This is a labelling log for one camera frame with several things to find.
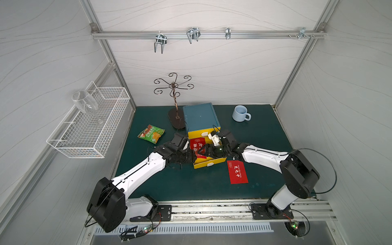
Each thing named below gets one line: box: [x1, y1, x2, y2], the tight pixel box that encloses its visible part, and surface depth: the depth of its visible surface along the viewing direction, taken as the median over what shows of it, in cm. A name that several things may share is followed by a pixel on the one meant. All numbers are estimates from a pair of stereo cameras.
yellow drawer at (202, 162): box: [192, 156, 228, 170], surface depth 80 cm
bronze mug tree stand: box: [153, 72, 195, 130], surface depth 92 cm
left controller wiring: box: [120, 211, 162, 243], surface depth 69 cm
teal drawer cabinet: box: [182, 102, 222, 133], surface depth 88 cm
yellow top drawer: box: [187, 127, 222, 139], surface depth 83 cm
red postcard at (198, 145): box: [189, 137, 208, 159], surface depth 90 cm
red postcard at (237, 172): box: [226, 160, 249, 185], surface depth 89 cm
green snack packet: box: [137, 124, 166, 145], surface depth 103 cm
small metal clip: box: [225, 27, 232, 40], surface depth 80 cm
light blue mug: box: [231, 104, 252, 123], surface depth 113 cm
